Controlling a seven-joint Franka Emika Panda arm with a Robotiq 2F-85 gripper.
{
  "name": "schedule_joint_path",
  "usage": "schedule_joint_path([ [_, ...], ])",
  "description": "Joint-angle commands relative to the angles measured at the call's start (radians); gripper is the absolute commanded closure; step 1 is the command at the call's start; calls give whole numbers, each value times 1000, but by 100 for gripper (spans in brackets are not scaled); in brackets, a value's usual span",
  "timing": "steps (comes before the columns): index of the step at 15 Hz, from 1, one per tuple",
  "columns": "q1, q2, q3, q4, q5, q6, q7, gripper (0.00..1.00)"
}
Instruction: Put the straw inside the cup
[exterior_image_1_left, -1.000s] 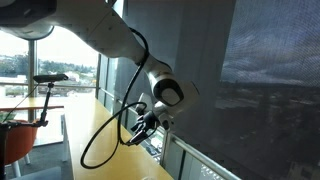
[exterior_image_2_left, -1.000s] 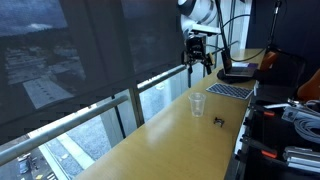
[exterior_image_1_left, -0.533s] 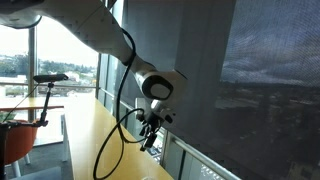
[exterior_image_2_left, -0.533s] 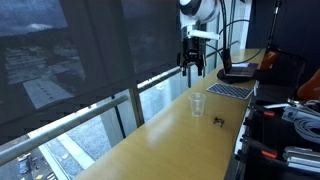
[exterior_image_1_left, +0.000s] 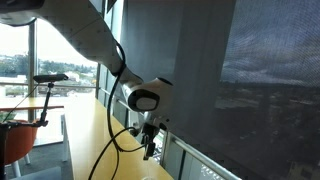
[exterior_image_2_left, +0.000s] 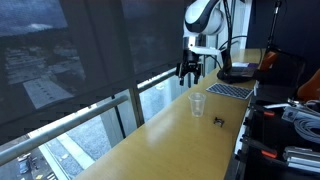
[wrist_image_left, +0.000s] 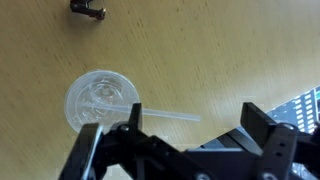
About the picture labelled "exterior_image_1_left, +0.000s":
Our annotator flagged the small wooden table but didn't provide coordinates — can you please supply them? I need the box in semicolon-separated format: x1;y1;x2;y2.
0;96;65;113

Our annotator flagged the orange plant pot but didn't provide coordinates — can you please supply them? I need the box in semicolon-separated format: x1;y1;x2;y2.
0;119;40;178

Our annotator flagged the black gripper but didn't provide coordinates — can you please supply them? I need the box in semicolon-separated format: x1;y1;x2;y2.
140;123;160;161

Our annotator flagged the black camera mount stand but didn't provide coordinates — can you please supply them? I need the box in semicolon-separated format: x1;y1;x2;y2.
0;82;56;129

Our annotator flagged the black bar camera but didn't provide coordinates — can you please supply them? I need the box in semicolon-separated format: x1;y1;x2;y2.
33;73;70;84

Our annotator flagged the window frame post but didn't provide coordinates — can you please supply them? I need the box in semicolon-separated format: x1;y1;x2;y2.
159;131;172;168

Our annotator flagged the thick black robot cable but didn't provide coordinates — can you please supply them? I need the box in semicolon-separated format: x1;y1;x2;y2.
87;39;150;180

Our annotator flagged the metal window handrail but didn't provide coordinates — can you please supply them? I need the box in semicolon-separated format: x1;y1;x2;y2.
99;87;242;180

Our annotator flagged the white table leg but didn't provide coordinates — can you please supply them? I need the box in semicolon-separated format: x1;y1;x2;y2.
60;113;70;163

